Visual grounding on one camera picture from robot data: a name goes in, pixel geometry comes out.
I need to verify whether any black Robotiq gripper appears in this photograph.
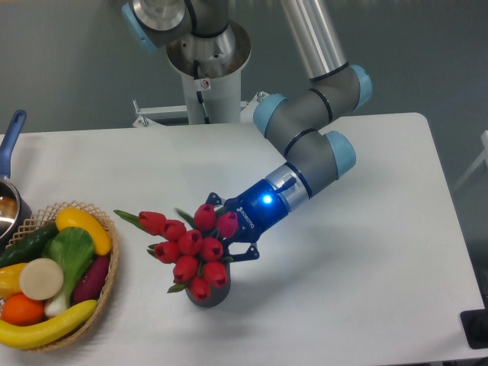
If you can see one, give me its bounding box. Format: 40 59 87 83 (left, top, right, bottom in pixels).
205 179 289 263

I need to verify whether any red tulip bouquet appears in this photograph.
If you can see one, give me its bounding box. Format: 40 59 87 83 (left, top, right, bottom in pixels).
115 204 238 294

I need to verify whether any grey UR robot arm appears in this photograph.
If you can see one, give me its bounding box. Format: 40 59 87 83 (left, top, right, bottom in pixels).
122 1 372 262

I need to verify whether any dark grey ribbed vase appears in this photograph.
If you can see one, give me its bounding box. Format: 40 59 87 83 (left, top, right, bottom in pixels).
185 262 231 308

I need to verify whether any purple sweet potato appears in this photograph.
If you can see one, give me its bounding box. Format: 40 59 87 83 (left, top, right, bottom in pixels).
72 256 110 304

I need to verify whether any green bok choy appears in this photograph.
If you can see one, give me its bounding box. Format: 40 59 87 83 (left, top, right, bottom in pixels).
41 227 95 318

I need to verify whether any woven wicker basket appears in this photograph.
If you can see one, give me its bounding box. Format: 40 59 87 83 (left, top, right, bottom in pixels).
8 201 120 352

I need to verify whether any beige round disc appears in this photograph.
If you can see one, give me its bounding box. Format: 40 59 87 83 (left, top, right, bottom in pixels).
19 258 64 300

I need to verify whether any dark green cucumber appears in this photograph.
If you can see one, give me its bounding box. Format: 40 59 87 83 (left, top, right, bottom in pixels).
1 223 59 268

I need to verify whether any yellow bell pepper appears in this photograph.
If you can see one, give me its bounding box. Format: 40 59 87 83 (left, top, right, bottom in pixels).
0 263 27 300

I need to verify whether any orange fruit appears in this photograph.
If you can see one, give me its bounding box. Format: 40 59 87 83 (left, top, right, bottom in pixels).
1 294 44 326

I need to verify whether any yellow banana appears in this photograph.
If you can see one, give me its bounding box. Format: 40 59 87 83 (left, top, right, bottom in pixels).
1 300 98 350

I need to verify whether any black device at table edge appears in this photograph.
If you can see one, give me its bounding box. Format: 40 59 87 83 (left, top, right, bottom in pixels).
460 309 487 349

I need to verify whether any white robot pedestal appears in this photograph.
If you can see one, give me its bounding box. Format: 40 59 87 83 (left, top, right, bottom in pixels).
133 71 268 127

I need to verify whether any blue handled saucepan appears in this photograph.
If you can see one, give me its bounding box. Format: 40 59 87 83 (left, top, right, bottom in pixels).
1 110 31 250

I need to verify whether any white frame at right edge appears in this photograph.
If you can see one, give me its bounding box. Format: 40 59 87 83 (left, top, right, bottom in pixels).
454 130 487 189

